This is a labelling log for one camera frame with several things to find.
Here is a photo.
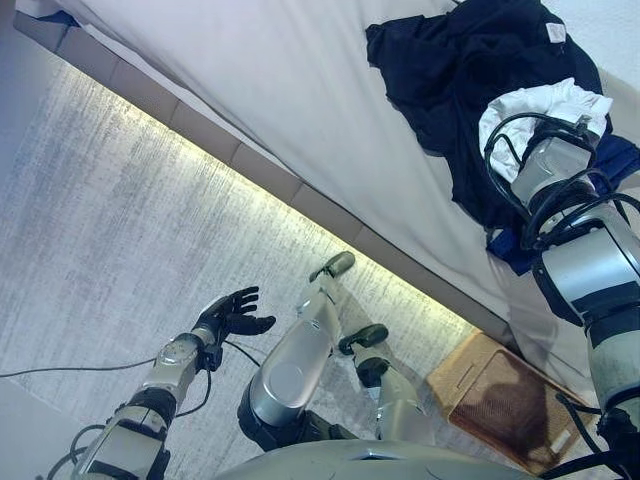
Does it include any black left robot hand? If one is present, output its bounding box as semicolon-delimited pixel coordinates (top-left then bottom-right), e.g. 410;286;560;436
192;286;277;346

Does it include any black garment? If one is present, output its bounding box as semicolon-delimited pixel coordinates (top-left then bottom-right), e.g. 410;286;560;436
364;0;607;232

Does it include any white garment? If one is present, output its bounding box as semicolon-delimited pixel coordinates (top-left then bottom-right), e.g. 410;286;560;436
478;76;615;182

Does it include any blue garment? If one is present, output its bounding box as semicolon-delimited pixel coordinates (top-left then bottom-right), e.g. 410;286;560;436
486;133;640;277

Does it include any brown wicker basket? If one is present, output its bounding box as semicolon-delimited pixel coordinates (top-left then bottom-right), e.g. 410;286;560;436
425;331;602;477

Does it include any silver left robot leg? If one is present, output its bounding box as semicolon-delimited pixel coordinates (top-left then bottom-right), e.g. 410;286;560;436
236;250;357;447

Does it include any grey striped area rug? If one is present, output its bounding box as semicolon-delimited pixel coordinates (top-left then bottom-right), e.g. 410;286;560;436
0;62;479;480

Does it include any grey robot torso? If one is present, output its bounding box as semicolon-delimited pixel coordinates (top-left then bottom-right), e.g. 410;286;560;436
214;438;532;480

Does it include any white duvet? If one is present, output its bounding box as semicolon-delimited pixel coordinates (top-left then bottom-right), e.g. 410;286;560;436
594;0;640;99

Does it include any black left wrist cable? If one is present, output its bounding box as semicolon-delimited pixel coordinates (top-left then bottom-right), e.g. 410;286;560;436
173;338;262;419

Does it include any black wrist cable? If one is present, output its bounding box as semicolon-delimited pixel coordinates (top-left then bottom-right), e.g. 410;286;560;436
481;111;640;252
173;338;262;419

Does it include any black floor tether cable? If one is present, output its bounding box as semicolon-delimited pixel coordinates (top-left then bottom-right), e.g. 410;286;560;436
0;355;162;379

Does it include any brown bed frame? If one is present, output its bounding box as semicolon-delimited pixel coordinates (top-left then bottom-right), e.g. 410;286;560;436
11;10;522;352

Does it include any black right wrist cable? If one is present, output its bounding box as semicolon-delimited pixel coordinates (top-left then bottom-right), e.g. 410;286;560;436
481;111;640;252

